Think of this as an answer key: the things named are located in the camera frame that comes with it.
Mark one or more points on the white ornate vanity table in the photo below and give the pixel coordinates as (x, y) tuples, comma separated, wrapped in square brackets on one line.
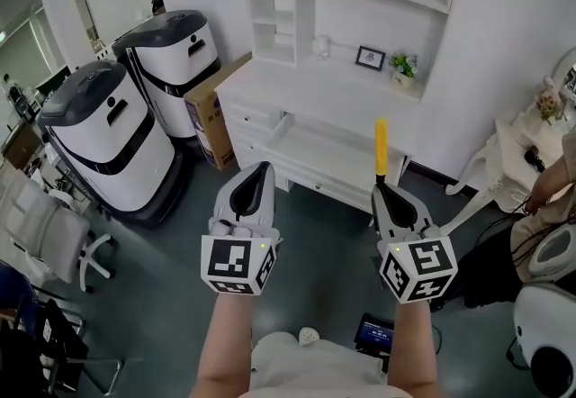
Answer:
[(504, 166)]

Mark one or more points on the black bag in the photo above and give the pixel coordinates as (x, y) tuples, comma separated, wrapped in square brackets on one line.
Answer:
[(486, 279)]

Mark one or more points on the black handheld device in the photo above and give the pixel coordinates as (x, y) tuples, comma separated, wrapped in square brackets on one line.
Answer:
[(534, 157)]

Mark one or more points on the small potted plant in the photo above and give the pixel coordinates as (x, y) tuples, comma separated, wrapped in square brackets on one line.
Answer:
[(404, 69)]

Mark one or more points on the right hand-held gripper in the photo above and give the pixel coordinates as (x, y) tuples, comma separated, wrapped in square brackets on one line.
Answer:
[(429, 259)]

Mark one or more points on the grey office chair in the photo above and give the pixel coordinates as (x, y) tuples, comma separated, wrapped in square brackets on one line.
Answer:
[(40, 225)]

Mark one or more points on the white and black robot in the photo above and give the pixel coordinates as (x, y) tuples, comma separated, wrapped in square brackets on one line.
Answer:
[(175, 67), (112, 148)]

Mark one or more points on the white oval mirror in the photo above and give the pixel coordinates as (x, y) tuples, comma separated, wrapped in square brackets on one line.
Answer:
[(564, 72)]

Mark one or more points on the clear glass jar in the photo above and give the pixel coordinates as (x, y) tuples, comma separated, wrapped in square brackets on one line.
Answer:
[(322, 47)]

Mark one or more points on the black metal-frame chair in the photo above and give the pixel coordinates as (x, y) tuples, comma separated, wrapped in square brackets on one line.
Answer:
[(49, 342)]

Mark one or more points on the white desk drawer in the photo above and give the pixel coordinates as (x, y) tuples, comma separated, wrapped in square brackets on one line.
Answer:
[(324, 144)]

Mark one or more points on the yellow marker pen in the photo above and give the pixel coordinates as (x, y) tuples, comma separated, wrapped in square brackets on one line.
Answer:
[(382, 148)]

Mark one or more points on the person's left forearm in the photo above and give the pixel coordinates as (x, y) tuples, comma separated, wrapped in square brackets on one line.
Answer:
[(225, 342)]

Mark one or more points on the person's light grey trousers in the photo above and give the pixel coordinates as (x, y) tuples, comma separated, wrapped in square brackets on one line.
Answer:
[(315, 369)]

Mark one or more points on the black picture frame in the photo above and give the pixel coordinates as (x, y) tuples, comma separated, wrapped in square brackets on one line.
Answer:
[(370, 57)]

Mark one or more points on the pink flower bouquet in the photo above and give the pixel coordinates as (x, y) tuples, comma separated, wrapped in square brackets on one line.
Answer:
[(549, 103)]

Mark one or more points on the white round robot head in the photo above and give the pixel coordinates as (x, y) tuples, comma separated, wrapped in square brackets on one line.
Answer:
[(540, 328)]

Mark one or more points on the person's right forearm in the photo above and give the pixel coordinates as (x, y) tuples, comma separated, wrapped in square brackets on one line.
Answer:
[(414, 351)]

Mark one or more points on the white shelf hutch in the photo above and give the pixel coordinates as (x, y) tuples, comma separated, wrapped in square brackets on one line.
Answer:
[(342, 4)]

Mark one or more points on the white and grey device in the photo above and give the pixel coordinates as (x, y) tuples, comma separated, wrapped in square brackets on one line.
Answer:
[(555, 252)]

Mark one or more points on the brown cardboard box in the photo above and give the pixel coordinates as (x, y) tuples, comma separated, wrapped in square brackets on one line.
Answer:
[(211, 121)]

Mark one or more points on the person's white shoe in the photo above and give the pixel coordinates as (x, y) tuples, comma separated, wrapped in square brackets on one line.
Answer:
[(309, 337)]

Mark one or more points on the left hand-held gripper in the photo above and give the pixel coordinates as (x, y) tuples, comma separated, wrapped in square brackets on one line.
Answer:
[(227, 263)]

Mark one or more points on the black tablet screen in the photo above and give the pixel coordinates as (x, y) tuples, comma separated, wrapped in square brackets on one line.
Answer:
[(374, 333)]

